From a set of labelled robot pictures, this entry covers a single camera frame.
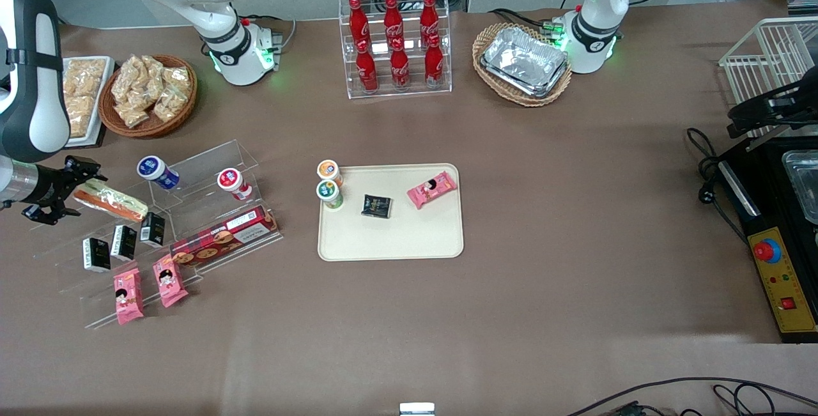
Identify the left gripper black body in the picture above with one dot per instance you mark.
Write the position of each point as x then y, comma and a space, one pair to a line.
762, 108

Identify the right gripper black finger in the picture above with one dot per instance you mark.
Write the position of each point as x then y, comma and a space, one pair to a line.
86, 168

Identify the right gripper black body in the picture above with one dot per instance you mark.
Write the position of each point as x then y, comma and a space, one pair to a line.
46, 185

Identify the sandwich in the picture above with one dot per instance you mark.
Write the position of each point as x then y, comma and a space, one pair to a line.
115, 204

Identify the white rectangular snack tray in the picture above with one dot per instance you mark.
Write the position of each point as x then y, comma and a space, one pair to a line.
107, 93

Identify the cream plastic tray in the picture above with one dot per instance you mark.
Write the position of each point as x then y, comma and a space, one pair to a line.
415, 237

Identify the grey metal bar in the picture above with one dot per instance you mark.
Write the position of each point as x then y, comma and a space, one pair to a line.
763, 142

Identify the clear pack of crackers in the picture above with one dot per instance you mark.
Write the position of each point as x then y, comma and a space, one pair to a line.
86, 77
82, 115

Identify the blue lid yogurt cup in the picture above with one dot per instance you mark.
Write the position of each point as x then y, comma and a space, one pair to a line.
151, 167

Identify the clear bag of snacks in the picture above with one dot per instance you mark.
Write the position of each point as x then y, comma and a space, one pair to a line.
133, 114
171, 104
167, 74
130, 77

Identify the dark brown wicker basket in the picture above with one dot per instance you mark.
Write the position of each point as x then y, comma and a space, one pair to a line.
153, 130

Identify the small black carton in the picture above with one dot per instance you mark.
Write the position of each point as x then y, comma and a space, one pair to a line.
123, 243
152, 229
96, 255

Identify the steel pan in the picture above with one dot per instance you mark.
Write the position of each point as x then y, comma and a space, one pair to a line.
805, 179

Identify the black sealing machine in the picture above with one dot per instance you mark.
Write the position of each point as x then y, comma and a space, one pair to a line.
767, 211

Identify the clear acrylic tiered stand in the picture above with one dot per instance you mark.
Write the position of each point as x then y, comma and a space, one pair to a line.
192, 170

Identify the pink snack packet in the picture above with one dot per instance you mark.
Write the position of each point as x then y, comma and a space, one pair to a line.
169, 282
431, 190
128, 298

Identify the red lid yogurt cup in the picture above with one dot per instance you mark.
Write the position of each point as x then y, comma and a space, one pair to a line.
229, 179

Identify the red cookie box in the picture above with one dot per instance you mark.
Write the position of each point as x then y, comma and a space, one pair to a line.
223, 235

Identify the light tan wicker basket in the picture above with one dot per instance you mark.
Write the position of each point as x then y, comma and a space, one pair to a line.
521, 100

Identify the aluminium foil container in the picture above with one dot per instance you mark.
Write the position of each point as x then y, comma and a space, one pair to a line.
524, 58

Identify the orange lid yogurt cup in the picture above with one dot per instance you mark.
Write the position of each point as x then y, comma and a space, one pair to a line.
328, 169

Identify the green lid yogurt cup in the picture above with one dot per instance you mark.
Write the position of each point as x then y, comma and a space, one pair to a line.
328, 191

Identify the small black snack packet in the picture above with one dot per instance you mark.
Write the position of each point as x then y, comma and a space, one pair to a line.
376, 206

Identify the red cola bottle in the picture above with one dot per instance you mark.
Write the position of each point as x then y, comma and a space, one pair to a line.
358, 23
400, 69
393, 23
367, 71
429, 20
434, 66

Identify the clear acrylic bottle rack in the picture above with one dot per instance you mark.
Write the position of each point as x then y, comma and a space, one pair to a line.
415, 91

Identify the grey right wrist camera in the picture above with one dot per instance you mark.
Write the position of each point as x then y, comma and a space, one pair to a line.
51, 213

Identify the small silver bracket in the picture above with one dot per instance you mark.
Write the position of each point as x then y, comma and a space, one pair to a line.
416, 409

